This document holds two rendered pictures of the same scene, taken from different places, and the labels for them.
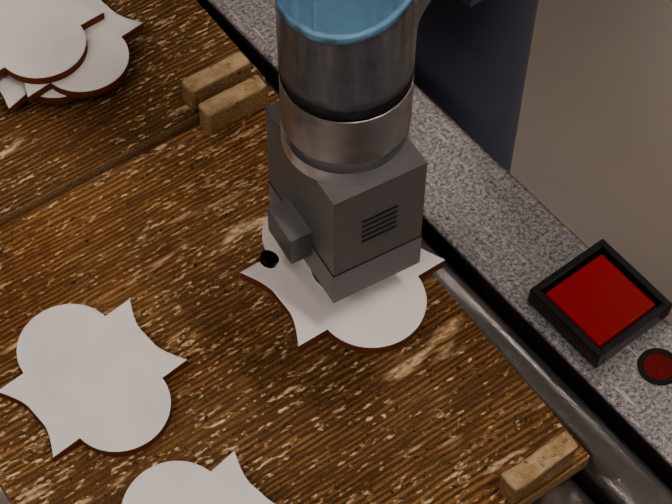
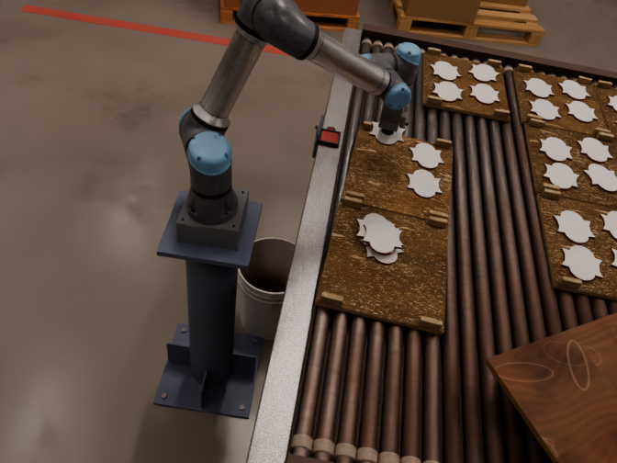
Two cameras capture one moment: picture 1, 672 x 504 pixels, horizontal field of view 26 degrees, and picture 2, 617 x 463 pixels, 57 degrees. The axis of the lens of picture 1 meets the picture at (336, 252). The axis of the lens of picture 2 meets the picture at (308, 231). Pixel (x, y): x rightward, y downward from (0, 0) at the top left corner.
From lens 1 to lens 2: 2.08 m
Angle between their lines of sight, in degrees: 73
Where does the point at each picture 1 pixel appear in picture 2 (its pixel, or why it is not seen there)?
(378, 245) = not seen: hidden behind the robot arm
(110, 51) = (369, 219)
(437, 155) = (322, 173)
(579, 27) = (47, 403)
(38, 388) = (434, 187)
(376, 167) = not seen: hidden behind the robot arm
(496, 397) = (364, 138)
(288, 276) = (397, 135)
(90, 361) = (422, 185)
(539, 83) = (87, 398)
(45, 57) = (385, 224)
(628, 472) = (353, 124)
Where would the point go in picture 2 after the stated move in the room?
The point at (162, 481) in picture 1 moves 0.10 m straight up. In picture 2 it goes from (426, 164) to (434, 141)
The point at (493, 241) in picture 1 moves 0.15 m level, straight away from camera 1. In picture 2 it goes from (331, 157) to (295, 169)
